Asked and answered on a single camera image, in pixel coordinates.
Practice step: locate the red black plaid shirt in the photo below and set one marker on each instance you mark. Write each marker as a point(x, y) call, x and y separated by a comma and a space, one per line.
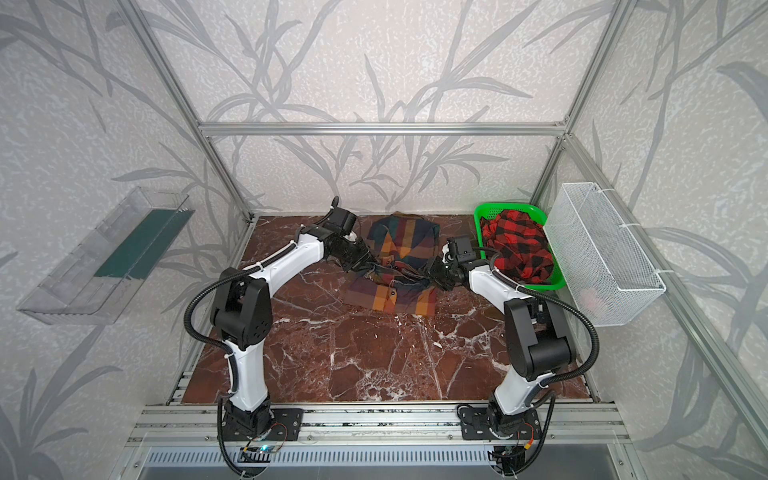
point(522, 246)

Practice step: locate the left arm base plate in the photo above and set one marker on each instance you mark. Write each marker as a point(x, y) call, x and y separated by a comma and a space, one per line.
point(284, 426)

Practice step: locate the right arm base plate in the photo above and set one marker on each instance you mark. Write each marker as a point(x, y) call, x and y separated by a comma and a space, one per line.
point(486, 422)

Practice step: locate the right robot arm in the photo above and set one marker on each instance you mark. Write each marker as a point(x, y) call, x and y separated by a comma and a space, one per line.
point(536, 332)

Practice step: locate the clear plastic wall bin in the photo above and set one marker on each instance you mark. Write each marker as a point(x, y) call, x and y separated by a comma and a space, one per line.
point(94, 283)

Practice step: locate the green plastic basket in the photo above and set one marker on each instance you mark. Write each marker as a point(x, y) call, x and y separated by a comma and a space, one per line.
point(490, 210)

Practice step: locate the aluminium front rail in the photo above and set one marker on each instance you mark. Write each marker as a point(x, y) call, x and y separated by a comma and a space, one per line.
point(364, 424)

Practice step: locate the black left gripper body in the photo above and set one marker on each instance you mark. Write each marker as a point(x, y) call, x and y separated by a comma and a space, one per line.
point(359, 258)

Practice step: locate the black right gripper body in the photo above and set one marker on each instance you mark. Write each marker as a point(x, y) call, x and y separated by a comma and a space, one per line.
point(441, 277)

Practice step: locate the white wire mesh basket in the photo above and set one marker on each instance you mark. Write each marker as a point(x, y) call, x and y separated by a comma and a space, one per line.
point(609, 276)

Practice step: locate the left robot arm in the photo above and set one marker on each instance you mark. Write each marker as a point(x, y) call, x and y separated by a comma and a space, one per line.
point(242, 310)

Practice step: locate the multicolour plaid shirt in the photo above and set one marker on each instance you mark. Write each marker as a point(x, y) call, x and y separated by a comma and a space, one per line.
point(398, 283)

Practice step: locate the aluminium frame bars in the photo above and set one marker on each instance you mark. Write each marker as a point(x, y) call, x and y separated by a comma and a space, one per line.
point(743, 393)

